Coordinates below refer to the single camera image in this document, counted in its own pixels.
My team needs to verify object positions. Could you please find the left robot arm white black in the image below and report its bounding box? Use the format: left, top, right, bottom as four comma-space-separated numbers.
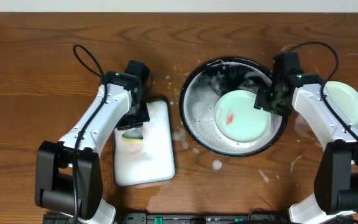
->
35, 70, 150, 223

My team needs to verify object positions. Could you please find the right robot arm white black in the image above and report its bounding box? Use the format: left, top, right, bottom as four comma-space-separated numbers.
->
255, 74, 358, 223

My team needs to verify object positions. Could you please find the green yellow sponge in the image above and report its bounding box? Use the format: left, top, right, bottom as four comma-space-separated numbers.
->
121, 128, 144, 144

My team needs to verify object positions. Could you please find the black base rail with buttons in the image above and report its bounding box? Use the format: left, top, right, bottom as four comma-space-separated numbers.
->
42, 212, 291, 224

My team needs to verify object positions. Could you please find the mint green plate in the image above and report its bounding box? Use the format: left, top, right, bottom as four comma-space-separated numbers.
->
325, 81, 358, 128

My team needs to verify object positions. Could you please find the rectangular tray of soap foam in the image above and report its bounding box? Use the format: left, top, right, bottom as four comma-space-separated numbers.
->
113, 100, 175, 187

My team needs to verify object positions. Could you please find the round black metal tray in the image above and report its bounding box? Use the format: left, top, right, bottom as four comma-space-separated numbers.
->
180, 57, 288, 157

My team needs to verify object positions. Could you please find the mint plate with red stain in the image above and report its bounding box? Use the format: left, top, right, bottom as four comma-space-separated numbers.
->
214, 90, 271, 143

